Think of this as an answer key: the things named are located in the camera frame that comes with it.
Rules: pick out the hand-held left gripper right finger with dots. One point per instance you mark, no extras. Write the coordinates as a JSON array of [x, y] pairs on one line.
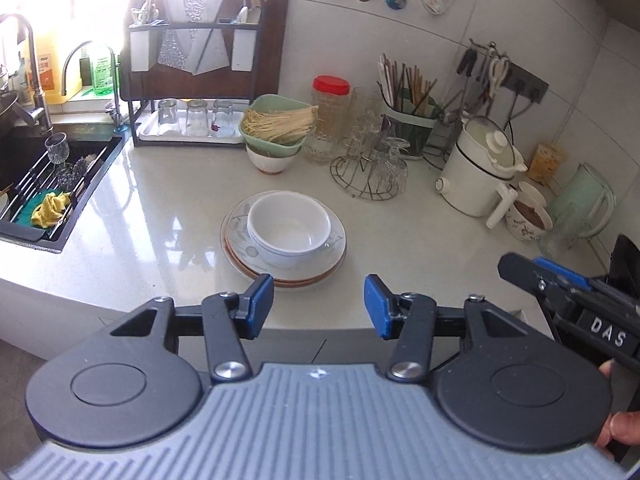
[[377, 305]]

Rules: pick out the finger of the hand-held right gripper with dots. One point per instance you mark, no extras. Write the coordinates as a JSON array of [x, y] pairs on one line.
[[560, 270], [520, 270]]

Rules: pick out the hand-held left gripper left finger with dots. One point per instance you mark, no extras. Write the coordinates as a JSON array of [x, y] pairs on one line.
[[261, 305]]

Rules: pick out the white ceramic bowl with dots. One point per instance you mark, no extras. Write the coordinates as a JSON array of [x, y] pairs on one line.
[[290, 222]]

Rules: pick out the person's right hand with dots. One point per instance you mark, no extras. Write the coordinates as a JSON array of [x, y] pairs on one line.
[[620, 425]]

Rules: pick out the clear ribbed glass mug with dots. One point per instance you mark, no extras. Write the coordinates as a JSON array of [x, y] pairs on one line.
[[557, 237]]

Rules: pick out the floral ceramic mug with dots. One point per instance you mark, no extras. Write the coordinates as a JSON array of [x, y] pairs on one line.
[[527, 220]]

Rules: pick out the pale green kettle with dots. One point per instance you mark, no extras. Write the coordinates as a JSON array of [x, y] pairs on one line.
[[580, 195]]

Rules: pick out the white electric cooker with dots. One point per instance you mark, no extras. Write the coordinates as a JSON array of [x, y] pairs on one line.
[[467, 175]]

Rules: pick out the clear cut-glass cup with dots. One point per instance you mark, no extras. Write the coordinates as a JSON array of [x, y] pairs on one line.
[[392, 167], [365, 115]]

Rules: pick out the white bowl with red foot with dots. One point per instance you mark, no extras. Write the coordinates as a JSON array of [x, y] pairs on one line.
[[272, 162]]

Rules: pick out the green white chopstick holder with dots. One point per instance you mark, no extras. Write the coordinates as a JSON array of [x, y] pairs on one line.
[[410, 127]]

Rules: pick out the dried noodles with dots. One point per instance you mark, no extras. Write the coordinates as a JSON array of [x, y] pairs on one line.
[[280, 124]]

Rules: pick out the clear drinking glass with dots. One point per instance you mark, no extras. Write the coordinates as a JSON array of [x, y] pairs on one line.
[[222, 119], [168, 115], [197, 117]]

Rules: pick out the glass jar with red lid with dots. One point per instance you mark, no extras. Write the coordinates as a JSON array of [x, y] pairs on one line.
[[327, 115]]

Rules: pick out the green plastic basket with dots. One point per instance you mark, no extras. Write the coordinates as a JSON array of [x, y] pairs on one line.
[[267, 102]]

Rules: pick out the white drip tray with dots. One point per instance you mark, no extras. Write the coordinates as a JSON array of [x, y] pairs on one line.
[[147, 135]]

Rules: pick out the bundle of chopsticks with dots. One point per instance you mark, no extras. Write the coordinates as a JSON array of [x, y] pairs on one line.
[[405, 82]]

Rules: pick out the clear textured glass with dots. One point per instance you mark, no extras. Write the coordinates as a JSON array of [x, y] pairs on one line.
[[70, 175]]

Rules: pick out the yellow cloth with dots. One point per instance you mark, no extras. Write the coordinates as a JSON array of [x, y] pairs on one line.
[[50, 210]]

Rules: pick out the black dish rack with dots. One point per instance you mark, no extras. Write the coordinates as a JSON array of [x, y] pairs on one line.
[[132, 110]]

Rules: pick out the small steel faucet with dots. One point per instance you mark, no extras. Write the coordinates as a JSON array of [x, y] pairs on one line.
[[116, 105]]

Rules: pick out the green scrub cloth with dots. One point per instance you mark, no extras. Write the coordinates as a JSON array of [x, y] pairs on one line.
[[25, 212]]

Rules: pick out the dark wooden cutting board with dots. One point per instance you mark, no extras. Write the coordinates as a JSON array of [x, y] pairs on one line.
[[272, 50]]

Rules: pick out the white utensil holder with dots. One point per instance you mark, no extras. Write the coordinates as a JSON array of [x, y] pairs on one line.
[[243, 50], [141, 50]]

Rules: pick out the clear glass goblet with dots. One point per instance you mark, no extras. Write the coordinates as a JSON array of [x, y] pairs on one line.
[[56, 147]]

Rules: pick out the black sink drain rack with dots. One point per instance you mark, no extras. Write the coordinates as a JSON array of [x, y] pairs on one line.
[[30, 180]]

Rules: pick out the silver patterned cloth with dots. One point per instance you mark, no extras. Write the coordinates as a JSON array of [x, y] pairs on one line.
[[192, 35]]

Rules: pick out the green detergent bottle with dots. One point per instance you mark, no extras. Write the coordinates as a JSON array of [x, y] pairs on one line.
[[103, 75]]

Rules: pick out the black kitchen sink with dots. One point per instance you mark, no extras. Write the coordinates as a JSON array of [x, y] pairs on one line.
[[20, 150]]

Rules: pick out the blue pipe flange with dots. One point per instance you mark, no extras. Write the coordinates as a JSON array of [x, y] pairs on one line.
[[395, 0]]

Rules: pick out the yellow oil bottle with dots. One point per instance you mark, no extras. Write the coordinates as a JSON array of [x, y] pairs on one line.
[[50, 70]]

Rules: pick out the tall steel faucet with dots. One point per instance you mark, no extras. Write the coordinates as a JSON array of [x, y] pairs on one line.
[[35, 75]]

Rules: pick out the dark wall hook rail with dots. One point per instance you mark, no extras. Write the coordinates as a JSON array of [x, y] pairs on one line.
[[527, 85]]

